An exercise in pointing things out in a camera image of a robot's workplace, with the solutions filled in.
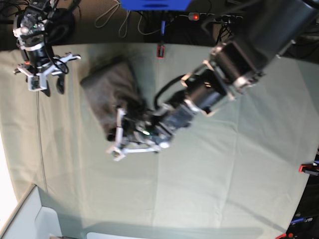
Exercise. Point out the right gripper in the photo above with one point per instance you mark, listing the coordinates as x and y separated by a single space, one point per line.
36 77

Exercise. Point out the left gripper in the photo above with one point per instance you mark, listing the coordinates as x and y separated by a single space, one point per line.
123 146

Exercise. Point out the grey t-shirt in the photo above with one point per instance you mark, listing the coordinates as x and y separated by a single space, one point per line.
109 88

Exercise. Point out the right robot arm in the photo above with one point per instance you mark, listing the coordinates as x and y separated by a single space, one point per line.
40 26

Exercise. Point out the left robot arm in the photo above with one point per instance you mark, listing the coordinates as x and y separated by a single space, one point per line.
268 28

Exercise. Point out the red black clamp middle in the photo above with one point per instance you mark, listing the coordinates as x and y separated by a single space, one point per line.
160 47

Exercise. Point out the red black clamp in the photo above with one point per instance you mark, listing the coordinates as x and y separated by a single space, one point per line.
310 168
160 47

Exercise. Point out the white bin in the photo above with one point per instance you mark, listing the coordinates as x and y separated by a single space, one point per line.
31 220

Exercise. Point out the green table cloth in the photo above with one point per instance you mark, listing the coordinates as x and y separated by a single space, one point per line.
233 175

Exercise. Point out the blue plastic object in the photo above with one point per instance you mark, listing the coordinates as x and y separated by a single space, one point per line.
137 5

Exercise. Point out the black power strip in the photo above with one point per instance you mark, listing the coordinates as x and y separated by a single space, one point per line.
224 19

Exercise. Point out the red black clamp right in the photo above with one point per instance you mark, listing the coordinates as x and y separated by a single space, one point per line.
310 168

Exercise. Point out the red clamp bottom right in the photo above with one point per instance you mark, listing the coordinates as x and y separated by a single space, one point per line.
285 236

